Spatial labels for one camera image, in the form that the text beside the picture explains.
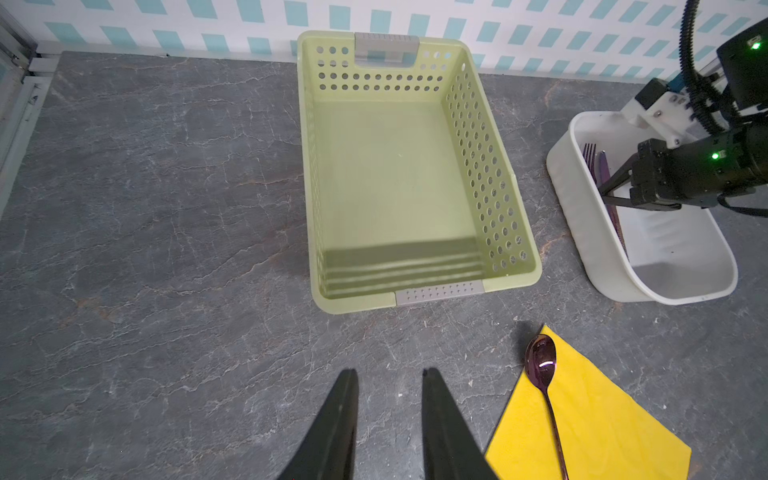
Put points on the yellow paper napkin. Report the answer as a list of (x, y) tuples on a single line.
[(598, 428)]

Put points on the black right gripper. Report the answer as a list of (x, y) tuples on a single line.
[(700, 173)]

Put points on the purple spoon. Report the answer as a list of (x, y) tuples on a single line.
[(540, 362)]

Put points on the white plastic tub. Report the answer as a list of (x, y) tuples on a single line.
[(673, 258)]

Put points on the green perforated plastic basket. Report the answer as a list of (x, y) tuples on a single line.
[(410, 194)]

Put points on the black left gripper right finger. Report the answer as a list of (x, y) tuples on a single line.
[(449, 448)]

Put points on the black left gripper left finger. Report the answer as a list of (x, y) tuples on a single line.
[(328, 448)]

